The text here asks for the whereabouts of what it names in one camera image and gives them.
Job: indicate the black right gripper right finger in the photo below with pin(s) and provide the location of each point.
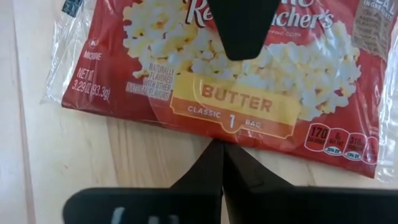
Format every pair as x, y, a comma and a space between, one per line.
255, 199

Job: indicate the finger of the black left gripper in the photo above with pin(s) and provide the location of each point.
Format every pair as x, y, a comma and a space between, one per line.
242, 31

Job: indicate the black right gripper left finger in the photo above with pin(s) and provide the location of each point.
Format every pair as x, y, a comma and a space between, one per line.
205, 193

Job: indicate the red popcorn bag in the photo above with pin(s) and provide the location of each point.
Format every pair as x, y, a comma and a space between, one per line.
124, 93

